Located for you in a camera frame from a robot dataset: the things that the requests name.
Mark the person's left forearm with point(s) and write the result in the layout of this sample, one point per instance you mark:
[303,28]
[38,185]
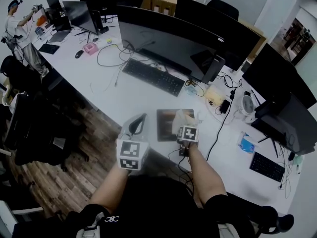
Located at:
[111,190]

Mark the compact black keyboard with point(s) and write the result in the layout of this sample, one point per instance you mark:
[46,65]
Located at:
[267,167]

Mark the white desk fan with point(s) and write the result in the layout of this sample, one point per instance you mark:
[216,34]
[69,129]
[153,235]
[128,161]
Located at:
[247,106]

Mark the brown printed mouse pad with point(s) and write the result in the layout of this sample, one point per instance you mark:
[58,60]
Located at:
[164,125]

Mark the orange object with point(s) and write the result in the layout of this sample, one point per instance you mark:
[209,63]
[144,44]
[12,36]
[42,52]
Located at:
[41,21]

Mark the long black keyboard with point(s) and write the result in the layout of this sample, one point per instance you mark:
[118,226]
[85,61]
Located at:
[153,77]

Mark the black monitor with thin stand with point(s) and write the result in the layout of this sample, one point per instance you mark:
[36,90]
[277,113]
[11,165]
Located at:
[79,15]

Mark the black power adapter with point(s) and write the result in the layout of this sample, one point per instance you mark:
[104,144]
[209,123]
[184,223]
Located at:
[225,106]

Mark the large curved black monitor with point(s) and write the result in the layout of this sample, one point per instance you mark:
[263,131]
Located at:
[163,38]

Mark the grey open laptop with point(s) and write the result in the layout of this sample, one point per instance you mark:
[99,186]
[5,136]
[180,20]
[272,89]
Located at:
[59,32]

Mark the pink box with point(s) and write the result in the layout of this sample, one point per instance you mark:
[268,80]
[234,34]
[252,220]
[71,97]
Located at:
[90,48]

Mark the small black keyboard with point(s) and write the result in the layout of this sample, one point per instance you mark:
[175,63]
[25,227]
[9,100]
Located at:
[49,48]

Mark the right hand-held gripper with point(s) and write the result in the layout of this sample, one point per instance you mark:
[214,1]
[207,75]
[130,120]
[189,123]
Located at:
[189,134]

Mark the pale green bottle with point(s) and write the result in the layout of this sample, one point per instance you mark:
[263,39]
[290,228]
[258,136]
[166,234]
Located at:
[297,160]

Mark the person's black clothing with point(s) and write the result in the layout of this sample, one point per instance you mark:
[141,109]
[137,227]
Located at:
[153,207]

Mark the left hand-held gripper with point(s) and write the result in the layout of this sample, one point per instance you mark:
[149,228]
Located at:
[131,155]

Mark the blue tissue packet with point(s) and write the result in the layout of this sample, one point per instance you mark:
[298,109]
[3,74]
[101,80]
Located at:
[246,144]

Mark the black upright mini computer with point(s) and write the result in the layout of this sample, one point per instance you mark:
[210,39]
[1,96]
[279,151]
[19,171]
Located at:
[213,69]

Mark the small yellow ball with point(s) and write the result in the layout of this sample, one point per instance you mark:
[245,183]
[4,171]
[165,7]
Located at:
[109,41]

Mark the person's right forearm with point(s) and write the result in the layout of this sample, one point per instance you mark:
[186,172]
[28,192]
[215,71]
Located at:
[205,177]

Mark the black monitor with splayed stand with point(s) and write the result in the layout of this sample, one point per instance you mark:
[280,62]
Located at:
[289,128]

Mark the black computer mouse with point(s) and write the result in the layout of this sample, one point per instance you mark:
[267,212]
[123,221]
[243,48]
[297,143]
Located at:
[79,54]

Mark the wide black monitor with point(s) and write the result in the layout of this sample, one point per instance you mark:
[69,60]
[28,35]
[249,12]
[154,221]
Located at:
[235,36]

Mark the small black monitor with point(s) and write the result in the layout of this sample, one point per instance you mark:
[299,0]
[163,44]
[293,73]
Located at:
[53,2]

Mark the white cloth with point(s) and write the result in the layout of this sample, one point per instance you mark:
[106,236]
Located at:
[182,118]

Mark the cardboard boxes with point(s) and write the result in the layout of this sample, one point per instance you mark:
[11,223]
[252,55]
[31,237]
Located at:
[161,1]

